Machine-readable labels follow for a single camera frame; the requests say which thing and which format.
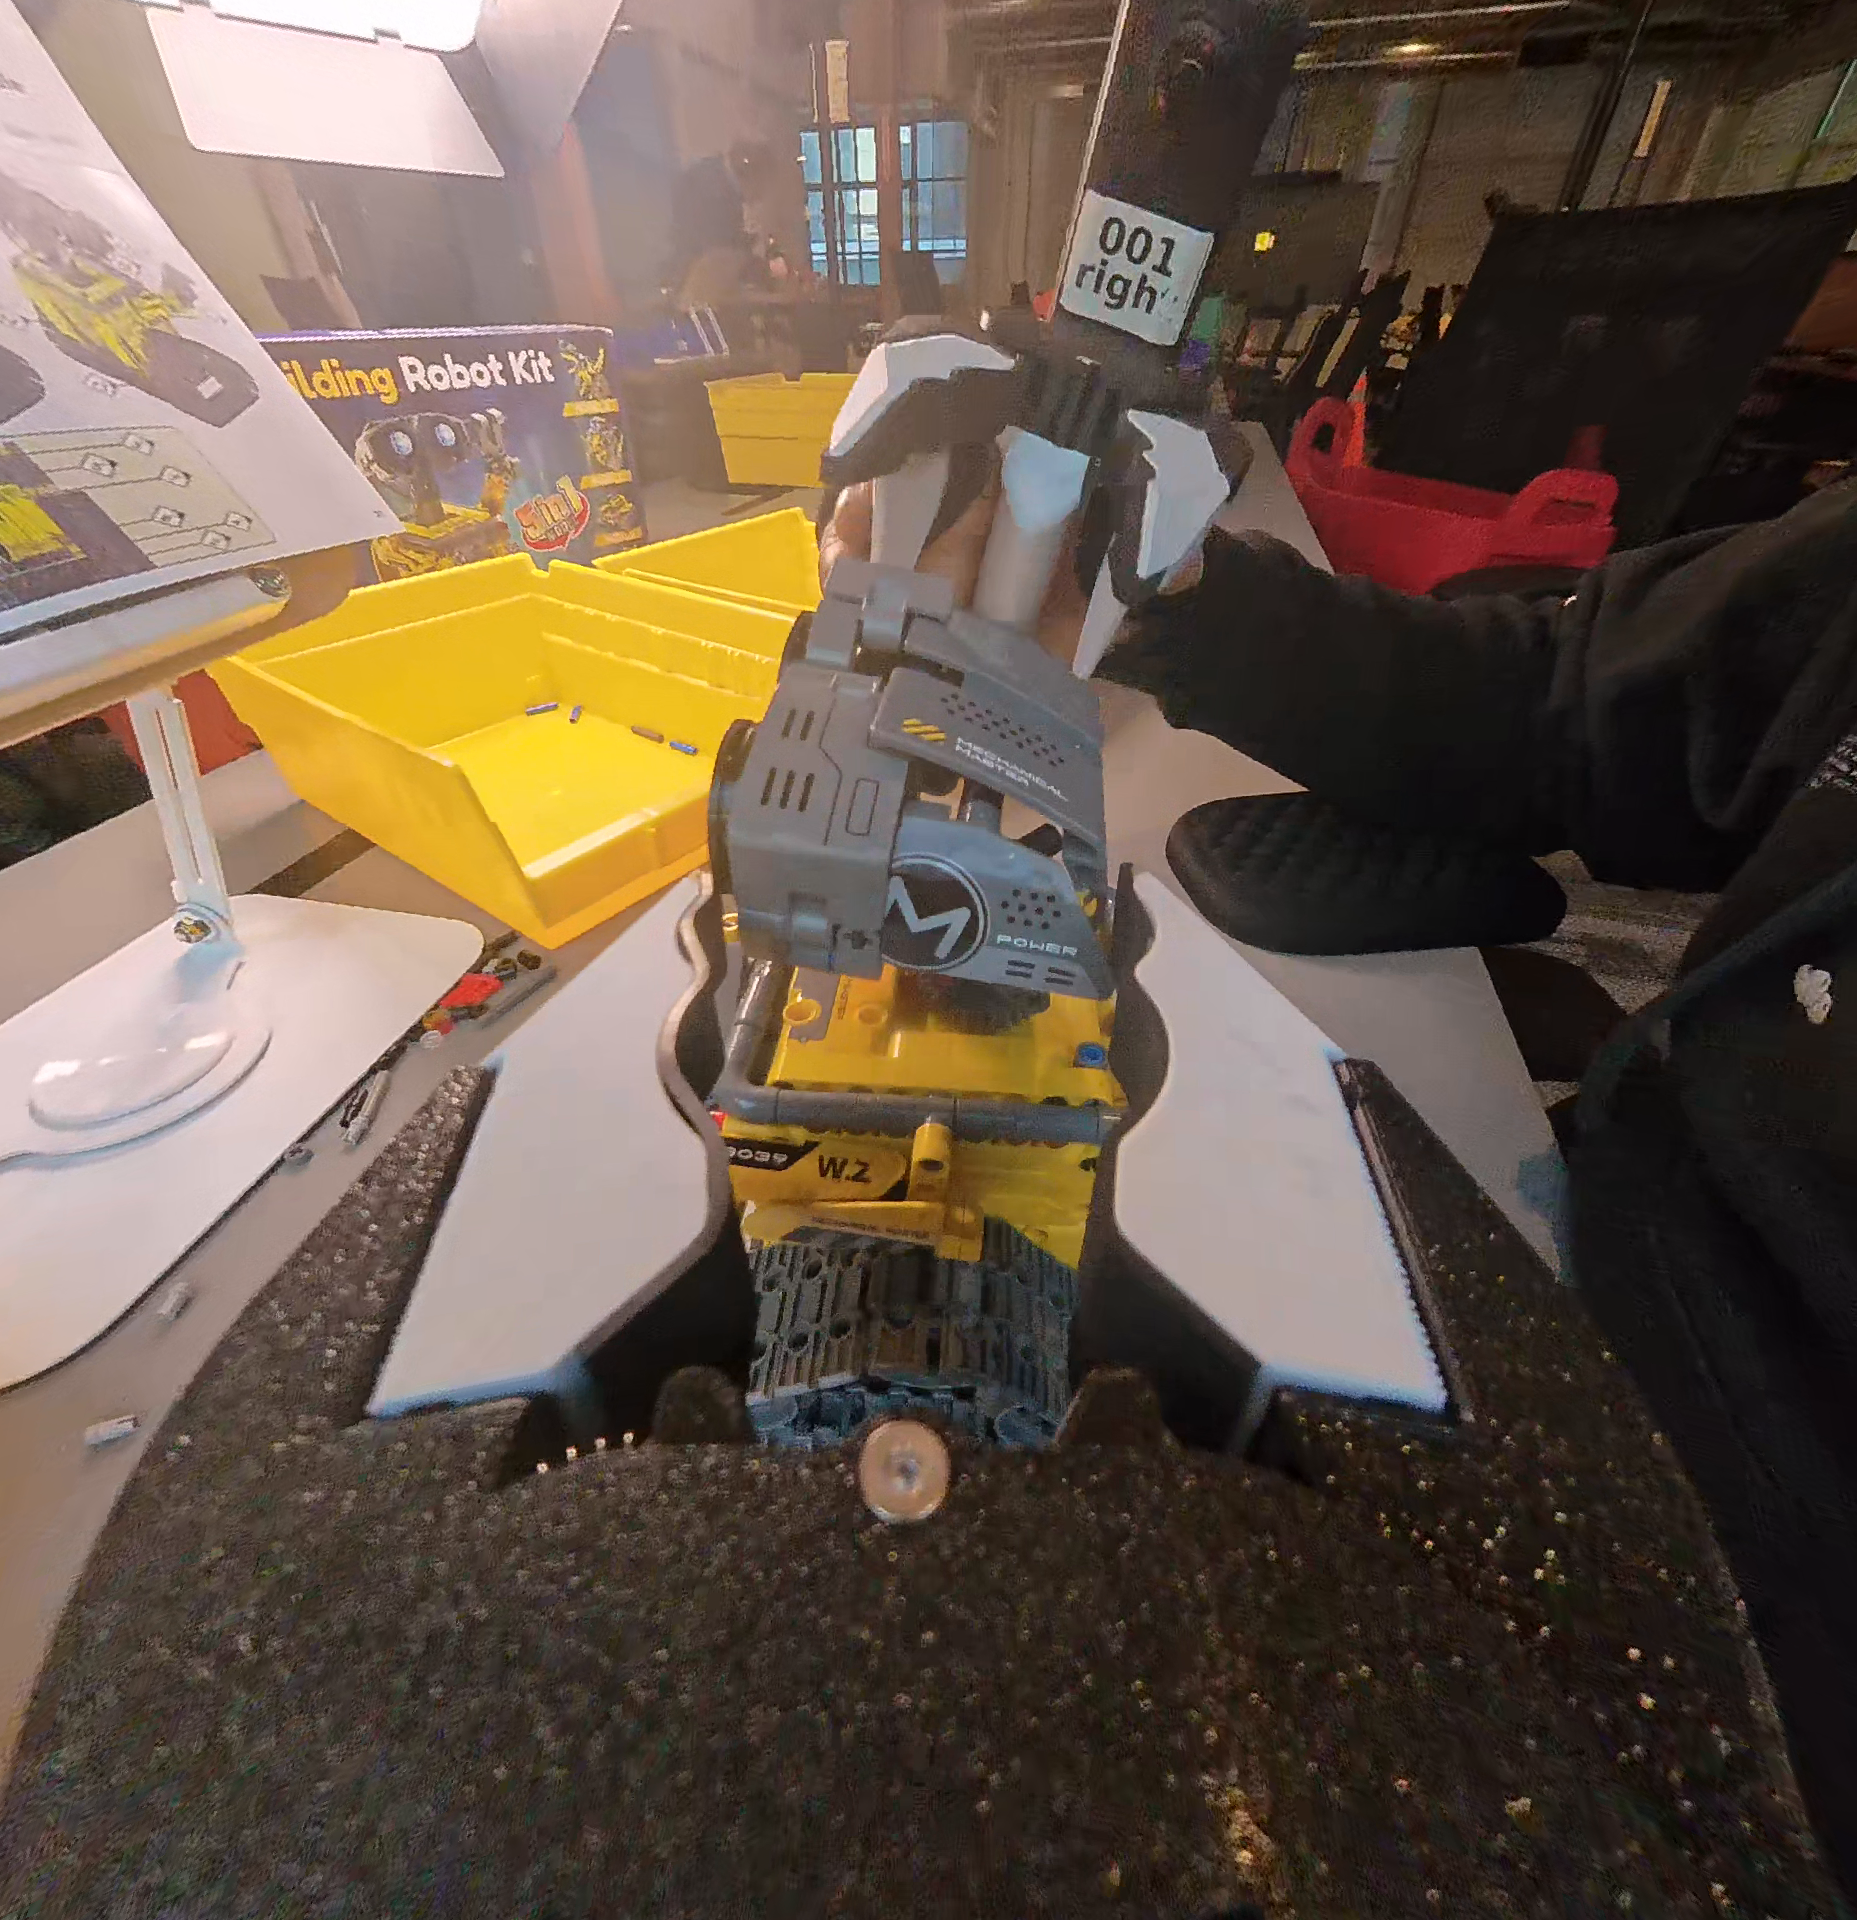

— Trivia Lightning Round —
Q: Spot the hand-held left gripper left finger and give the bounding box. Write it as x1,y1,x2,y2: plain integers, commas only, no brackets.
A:
367,871,754,1464

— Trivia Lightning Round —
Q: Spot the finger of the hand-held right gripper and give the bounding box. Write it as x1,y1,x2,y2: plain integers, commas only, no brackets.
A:
821,332,1020,582
1072,408,1254,677

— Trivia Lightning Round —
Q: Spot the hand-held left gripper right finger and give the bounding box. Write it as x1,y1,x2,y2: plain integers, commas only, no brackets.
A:
1082,867,1468,1427

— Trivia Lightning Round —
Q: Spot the yellow grey brick robot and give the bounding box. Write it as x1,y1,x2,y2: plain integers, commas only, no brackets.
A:
702,564,1133,1450

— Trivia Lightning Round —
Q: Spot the person's right hand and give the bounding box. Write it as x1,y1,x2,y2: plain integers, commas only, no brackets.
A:
930,445,1007,618

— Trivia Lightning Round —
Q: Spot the yellow plastic bin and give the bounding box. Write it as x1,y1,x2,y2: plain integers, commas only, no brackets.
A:
592,505,827,618
702,371,866,492
207,561,809,953

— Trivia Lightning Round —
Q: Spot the window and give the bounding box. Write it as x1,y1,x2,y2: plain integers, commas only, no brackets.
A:
802,119,971,288

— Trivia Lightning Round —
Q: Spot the pile of small brick pieces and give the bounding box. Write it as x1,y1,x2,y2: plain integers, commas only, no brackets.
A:
416,931,561,1047

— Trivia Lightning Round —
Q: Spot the red plastic tub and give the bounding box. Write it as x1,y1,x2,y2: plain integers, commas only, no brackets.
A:
1283,392,1621,596

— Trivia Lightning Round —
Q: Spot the white book stand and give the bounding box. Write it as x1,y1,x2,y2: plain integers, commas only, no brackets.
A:
0,541,489,1405

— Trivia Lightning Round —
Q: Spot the black chair armrest pad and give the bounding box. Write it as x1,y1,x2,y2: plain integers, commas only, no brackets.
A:
1165,795,1569,957

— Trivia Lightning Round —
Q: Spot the dark blue robot kit box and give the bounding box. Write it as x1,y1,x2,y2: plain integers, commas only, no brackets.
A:
258,324,651,588

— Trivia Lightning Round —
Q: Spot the black fabric panel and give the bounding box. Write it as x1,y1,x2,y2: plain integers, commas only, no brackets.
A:
1383,170,1857,549

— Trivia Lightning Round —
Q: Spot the studio light panel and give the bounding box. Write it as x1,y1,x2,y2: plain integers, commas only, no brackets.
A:
142,0,631,181

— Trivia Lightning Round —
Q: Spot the instruction booklet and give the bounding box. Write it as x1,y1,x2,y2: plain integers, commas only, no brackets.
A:
0,0,397,653

